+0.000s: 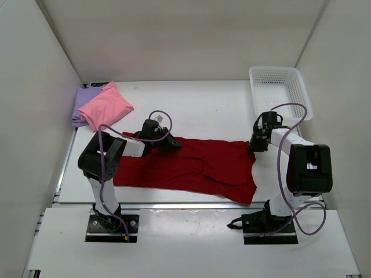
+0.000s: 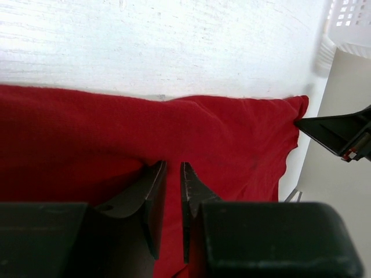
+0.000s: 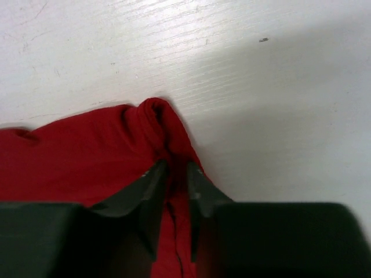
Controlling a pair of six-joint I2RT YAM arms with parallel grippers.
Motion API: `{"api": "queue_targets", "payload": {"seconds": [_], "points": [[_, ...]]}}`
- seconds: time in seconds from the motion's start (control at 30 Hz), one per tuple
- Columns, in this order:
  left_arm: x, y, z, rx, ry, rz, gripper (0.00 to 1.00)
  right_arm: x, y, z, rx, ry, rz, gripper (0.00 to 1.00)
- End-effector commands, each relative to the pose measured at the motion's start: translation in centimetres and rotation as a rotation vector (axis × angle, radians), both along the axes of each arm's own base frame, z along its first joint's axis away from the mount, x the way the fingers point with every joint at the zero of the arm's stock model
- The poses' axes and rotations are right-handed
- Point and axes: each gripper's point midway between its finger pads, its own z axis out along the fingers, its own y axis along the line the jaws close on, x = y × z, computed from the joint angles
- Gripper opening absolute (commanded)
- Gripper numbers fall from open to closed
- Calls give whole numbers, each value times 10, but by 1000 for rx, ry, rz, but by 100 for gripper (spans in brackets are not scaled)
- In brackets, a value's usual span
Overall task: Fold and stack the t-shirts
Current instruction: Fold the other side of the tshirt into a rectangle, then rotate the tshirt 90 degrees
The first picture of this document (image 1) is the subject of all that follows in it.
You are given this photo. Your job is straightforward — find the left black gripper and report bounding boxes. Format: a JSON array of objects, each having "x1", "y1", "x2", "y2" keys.
[{"x1": 150, "y1": 126, "x2": 181, "y2": 152}]

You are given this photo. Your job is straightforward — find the red t shirt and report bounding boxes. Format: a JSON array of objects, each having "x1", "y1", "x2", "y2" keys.
[{"x1": 113, "y1": 137, "x2": 257, "y2": 204}]

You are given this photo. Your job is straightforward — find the white plastic laundry basket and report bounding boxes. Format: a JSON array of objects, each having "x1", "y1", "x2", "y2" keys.
[{"x1": 249, "y1": 66, "x2": 313, "y2": 121}]

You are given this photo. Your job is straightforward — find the pink t shirt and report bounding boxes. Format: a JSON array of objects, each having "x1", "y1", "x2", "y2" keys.
[{"x1": 78, "y1": 81, "x2": 134, "y2": 132}]

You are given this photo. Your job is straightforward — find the purple t shirt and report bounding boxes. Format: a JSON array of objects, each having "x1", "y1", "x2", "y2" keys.
[{"x1": 71, "y1": 87, "x2": 102, "y2": 128}]

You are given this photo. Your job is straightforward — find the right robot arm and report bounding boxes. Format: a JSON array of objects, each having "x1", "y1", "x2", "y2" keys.
[{"x1": 249, "y1": 111, "x2": 333, "y2": 232}]

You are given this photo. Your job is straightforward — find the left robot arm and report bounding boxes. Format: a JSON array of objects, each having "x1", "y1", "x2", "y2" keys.
[{"x1": 78, "y1": 119, "x2": 182, "y2": 232}]

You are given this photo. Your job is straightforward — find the dark label sticker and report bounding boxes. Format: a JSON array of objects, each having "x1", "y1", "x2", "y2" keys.
[{"x1": 89, "y1": 82, "x2": 108, "y2": 87}]

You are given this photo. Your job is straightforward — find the aluminium rail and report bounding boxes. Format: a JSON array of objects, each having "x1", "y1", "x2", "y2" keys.
[{"x1": 121, "y1": 202, "x2": 264, "y2": 210}]

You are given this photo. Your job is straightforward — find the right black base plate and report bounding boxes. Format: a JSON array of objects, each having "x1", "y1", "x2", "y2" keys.
[{"x1": 227, "y1": 211, "x2": 299, "y2": 245}]

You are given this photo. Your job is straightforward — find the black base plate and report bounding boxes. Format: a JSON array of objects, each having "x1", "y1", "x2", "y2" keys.
[
  {"x1": 227, "y1": 211, "x2": 299, "y2": 245},
  {"x1": 85, "y1": 214, "x2": 140, "y2": 243}
]

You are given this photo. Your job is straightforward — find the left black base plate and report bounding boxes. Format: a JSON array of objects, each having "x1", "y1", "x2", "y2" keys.
[{"x1": 85, "y1": 214, "x2": 140, "y2": 243}]

